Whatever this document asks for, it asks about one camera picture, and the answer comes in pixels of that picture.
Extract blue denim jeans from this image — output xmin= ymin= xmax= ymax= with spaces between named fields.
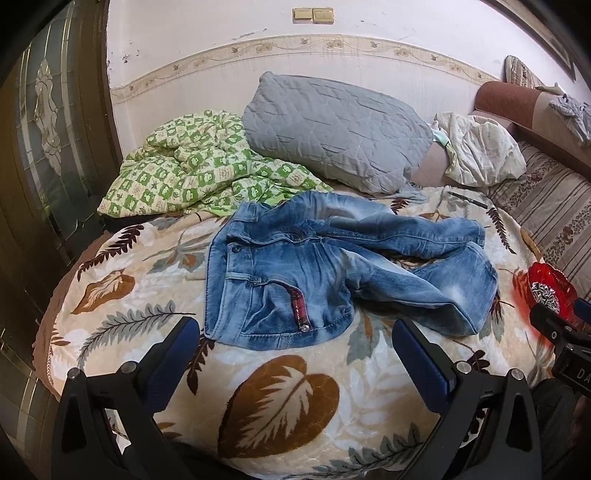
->
xmin=204 ymin=191 xmax=498 ymax=351

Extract striped floral bed sheet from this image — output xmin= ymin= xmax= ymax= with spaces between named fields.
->
xmin=488 ymin=141 xmax=591 ymax=300

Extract leaf pattern fleece blanket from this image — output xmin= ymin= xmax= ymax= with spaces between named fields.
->
xmin=33 ymin=187 xmax=553 ymax=479

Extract black pen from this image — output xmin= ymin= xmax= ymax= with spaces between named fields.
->
xmin=448 ymin=191 xmax=489 ymax=210

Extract white crumpled cloth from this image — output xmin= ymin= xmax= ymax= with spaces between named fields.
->
xmin=432 ymin=112 xmax=527 ymax=188

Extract grey cloth on headboard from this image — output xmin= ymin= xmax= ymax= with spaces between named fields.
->
xmin=549 ymin=94 xmax=591 ymax=147

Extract striped cushion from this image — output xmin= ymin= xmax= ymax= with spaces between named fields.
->
xmin=504 ymin=55 xmax=543 ymax=89

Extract dark wooden glass door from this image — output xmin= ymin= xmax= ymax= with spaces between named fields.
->
xmin=1 ymin=1 xmax=121 ymax=479

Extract green checkered quilt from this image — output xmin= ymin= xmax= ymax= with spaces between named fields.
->
xmin=98 ymin=110 xmax=332 ymax=218

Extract grey quilted pillow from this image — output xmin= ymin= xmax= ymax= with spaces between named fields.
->
xmin=242 ymin=72 xmax=434 ymax=196

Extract beige wall switch plate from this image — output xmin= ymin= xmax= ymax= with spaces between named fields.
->
xmin=291 ymin=7 xmax=335 ymax=25

